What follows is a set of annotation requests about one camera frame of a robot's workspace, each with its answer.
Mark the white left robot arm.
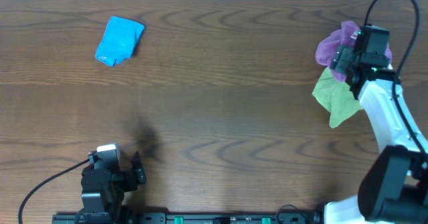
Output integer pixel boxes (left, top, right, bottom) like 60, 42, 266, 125
81, 150, 146, 223

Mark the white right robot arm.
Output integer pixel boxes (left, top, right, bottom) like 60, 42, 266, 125
320, 25, 427, 223

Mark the crumpled green cloth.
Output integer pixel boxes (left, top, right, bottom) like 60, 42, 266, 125
312, 68, 362, 128

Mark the folded blue cloth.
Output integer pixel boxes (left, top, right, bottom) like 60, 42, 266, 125
95, 16, 145, 67

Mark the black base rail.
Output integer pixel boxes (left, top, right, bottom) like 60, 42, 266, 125
51, 211, 324, 224

